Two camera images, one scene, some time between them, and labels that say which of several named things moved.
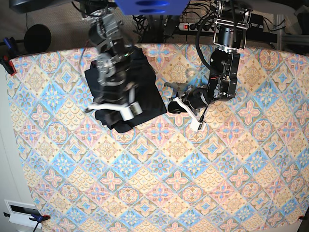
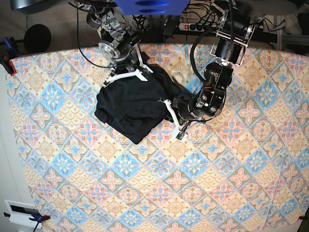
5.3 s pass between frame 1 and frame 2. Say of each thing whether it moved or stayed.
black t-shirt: moved
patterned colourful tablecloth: stayed
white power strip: stayed
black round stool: stayed
